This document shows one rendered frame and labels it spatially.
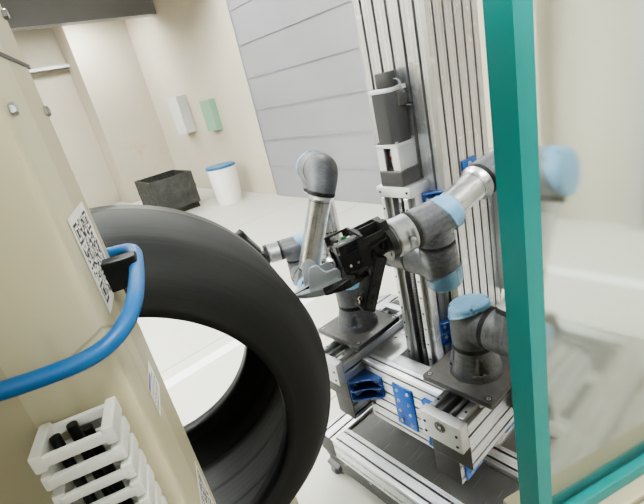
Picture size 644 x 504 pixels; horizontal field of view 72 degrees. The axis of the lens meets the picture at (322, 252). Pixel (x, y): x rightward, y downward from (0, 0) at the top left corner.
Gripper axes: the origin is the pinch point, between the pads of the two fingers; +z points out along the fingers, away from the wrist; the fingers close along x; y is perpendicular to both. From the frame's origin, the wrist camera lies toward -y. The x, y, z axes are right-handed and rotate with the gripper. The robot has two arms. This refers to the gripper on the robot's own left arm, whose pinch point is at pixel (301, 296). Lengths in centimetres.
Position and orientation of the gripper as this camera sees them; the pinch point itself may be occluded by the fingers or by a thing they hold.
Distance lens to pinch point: 81.6
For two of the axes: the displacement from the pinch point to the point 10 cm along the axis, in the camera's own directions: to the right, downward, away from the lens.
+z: -8.8, 4.3, -2.2
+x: 3.6, 2.7, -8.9
